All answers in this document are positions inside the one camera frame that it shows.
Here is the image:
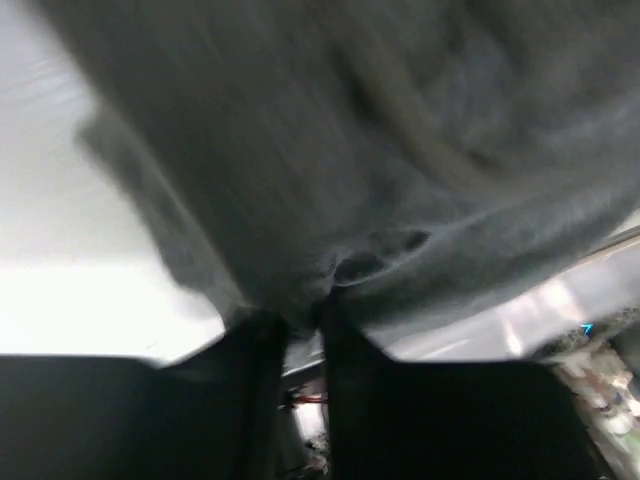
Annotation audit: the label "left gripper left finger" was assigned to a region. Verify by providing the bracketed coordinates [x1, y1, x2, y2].
[1, 314, 287, 479]

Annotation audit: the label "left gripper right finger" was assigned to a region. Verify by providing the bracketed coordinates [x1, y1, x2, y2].
[319, 297, 613, 480]

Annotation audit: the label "grey shorts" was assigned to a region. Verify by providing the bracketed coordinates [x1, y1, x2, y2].
[32, 1, 639, 341]

